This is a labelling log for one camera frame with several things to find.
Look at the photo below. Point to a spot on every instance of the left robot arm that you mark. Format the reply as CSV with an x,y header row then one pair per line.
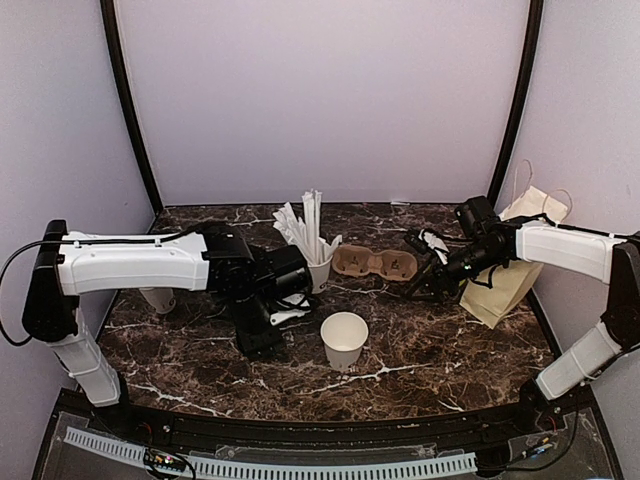
x,y
210,256

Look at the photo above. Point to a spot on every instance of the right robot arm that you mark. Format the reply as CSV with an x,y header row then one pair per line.
x,y
604,263

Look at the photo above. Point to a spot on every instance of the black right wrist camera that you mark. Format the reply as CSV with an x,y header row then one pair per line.
x,y
476,217

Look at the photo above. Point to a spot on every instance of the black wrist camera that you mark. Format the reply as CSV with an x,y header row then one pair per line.
x,y
289,270
476,217

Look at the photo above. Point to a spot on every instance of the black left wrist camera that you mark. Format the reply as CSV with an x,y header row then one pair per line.
x,y
289,270

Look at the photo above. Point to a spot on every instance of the brown cardboard cup carrier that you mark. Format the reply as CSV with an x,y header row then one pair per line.
x,y
358,261

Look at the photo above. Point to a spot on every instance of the black left frame post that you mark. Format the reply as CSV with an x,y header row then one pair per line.
x,y
123,88

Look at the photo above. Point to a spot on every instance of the wrapped white straw bundle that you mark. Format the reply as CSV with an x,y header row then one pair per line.
x,y
304,232

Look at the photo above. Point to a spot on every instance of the stack of white paper cups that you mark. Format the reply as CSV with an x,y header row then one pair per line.
x,y
162,300

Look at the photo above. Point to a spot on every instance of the black right frame post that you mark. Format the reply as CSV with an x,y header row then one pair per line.
x,y
521,89

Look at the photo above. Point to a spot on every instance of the white paper cup with straws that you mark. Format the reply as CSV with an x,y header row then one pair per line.
x,y
319,272

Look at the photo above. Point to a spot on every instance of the brown paper takeout bag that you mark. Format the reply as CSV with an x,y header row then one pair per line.
x,y
496,292

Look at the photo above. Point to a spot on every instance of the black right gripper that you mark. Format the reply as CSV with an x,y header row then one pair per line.
x,y
437,273

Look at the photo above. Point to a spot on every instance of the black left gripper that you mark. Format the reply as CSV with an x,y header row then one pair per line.
x,y
257,345

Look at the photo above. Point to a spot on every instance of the black frame post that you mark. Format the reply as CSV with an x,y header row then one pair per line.
x,y
521,89
123,88

